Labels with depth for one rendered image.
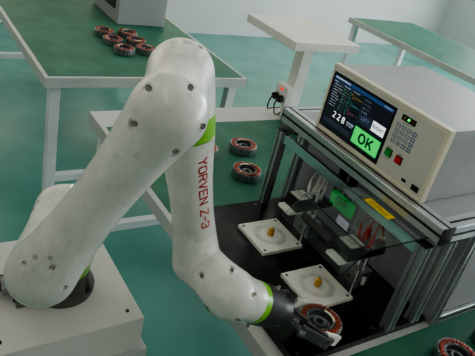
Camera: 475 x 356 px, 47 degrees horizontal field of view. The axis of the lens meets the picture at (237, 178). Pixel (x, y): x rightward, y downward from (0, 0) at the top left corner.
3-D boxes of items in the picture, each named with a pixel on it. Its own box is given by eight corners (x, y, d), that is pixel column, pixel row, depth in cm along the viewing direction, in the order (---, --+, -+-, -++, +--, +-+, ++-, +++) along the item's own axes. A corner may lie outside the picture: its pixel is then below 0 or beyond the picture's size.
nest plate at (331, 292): (311, 312, 147) (312, 309, 146) (280, 276, 157) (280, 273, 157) (351, 300, 155) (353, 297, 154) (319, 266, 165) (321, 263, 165)
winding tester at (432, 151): (418, 203, 139) (452, 131, 129) (315, 125, 169) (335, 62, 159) (507, 188, 160) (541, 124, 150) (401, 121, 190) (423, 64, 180)
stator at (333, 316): (312, 350, 129) (317, 339, 128) (286, 317, 137) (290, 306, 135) (347, 339, 136) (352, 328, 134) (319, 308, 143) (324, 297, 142)
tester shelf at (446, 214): (437, 246, 132) (444, 230, 130) (280, 119, 179) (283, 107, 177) (537, 221, 156) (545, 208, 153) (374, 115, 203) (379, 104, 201)
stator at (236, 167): (264, 184, 207) (267, 175, 205) (238, 184, 201) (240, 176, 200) (251, 168, 215) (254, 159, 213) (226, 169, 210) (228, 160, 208)
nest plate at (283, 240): (262, 256, 164) (264, 253, 163) (237, 227, 174) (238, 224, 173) (302, 248, 172) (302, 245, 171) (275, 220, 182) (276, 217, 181)
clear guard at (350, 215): (341, 275, 124) (348, 255, 121) (281, 215, 141) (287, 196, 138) (434, 252, 141) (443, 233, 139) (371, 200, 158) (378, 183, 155)
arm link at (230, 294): (212, 328, 103) (244, 280, 103) (179, 291, 112) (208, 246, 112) (256, 339, 113) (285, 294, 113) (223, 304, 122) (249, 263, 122)
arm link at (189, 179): (175, 154, 97) (227, 136, 103) (145, 131, 105) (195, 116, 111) (190, 305, 116) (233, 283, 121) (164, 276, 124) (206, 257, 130)
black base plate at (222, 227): (292, 368, 132) (295, 362, 130) (178, 216, 176) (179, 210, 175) (422, 322, 157) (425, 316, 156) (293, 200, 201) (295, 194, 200)
